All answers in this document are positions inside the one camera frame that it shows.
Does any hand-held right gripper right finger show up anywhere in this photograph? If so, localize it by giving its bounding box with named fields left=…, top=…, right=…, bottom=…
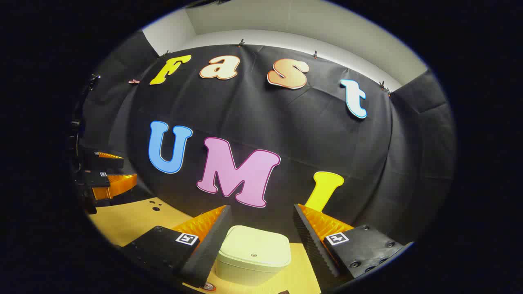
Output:
left=293, top=203, right=414, bottom=290

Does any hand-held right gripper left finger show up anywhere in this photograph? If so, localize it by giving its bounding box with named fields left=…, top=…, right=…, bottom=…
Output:
left=121, top=205, right=233, bottom=288

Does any pale green desktop garbage bin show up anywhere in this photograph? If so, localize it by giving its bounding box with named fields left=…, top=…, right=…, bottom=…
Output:
left=215, top=225, right=292, bottom=287

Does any wooden desktop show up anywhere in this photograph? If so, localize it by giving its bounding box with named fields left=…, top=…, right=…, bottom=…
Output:
left=88, top=197, right=323, bottom=294

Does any black backdrop cloth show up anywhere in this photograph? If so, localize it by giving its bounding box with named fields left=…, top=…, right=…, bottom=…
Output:
left=69, top=31, right=456, bottom=245

